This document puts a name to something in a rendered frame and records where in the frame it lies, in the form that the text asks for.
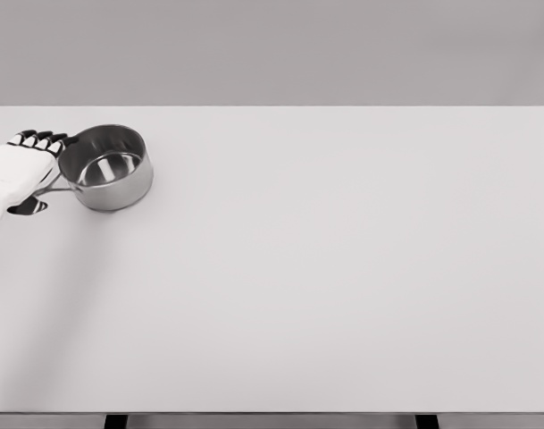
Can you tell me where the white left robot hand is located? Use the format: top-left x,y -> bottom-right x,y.
0,129 -> 80,217

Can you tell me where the stainless steel pot with handle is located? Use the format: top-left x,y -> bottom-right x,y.
31,123 -> 155,213

